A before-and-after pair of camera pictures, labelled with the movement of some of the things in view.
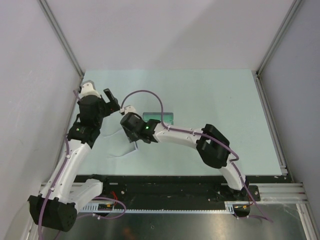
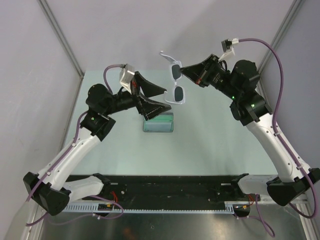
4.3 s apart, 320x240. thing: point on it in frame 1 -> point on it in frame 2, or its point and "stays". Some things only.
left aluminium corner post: x=61 y=36 stays
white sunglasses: x=116 y=141 -> x=179 y=90
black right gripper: x=131 y=137 -> x=200 y=73
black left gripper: x=113 y=105 -> x=145 y=107
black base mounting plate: x=176 y=189 stays
